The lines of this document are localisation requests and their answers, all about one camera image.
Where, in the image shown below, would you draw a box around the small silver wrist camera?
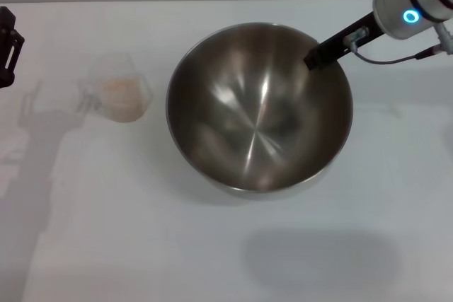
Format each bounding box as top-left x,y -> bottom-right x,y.
342,25 -> 370,50

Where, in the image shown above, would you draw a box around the white rice grains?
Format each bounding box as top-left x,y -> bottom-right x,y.
100,77 -> 143,121

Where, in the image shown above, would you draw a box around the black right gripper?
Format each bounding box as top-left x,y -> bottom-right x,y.
303,10 -> 386,71

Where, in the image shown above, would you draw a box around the stainless steel mixing bowl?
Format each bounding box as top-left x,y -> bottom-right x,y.
165,22 -> 354,201

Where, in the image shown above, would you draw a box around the thin grey cable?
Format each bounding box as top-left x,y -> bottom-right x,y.
348,42 -> 447,66

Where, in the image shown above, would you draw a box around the transparent plastic measuring cup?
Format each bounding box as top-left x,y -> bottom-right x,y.
77,52 -> 155,124

